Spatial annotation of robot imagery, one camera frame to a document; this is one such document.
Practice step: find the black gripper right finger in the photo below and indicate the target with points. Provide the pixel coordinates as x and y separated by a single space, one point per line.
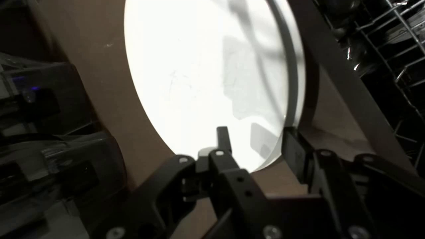
294 150

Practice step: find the black coffee maker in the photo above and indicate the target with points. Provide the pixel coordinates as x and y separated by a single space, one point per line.
53 163

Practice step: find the white round plate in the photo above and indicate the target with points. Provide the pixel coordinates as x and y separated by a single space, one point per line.
200 79
293 66

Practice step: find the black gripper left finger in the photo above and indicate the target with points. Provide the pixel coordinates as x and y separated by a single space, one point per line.
223 141

